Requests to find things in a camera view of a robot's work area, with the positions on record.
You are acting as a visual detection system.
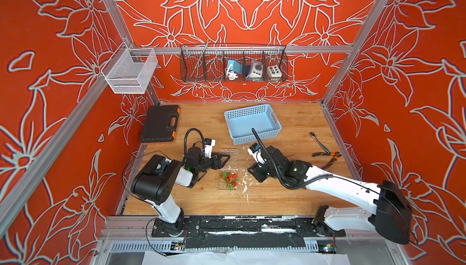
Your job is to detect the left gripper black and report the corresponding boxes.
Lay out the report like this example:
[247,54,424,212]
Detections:
[194,153,229,176]

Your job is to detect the strawberries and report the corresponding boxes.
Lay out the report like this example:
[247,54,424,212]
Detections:
[220,172,238,191]

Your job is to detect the clear clamshell container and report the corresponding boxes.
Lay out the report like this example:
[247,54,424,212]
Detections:
[218,149,239,192]

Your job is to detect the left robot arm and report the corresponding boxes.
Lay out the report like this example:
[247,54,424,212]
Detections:
[130,139,231,237]

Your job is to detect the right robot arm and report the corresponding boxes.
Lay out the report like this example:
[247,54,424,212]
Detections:
[248,143,413,244]

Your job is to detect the blue perforated plastic basket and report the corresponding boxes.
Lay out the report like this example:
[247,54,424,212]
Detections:
[224,104,282,146]

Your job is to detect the black plastic tool case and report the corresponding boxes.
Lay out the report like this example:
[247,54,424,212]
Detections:
[140,105,180,144]

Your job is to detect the blue white device in basket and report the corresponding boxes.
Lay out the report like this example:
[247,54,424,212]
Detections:
[226,60,243,81]

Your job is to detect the grey box with dials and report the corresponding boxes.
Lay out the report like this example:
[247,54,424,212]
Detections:
[243,61,263,79]

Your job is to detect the white button box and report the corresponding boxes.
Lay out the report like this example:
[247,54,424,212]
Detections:
[267,65,283,82]

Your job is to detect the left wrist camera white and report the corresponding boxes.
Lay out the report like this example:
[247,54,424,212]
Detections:
[202,138,216,158]

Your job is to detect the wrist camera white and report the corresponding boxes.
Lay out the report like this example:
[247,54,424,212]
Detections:
[248,143,265,167]
[202,138,216,158]

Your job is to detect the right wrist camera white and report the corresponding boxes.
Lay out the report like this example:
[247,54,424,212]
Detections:
[248,143,265,167]

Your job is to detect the orange handled pliers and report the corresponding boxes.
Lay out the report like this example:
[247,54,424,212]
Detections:
[309,132,342,170]

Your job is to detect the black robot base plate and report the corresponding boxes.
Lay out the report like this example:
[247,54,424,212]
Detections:
[145,215,346,252]

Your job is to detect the black wire wall basket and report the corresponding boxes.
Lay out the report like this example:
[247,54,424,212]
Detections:
[180,43,289,83]

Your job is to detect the clear acrylic wall box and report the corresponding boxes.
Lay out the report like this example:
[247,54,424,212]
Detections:
[100,47,158,96]

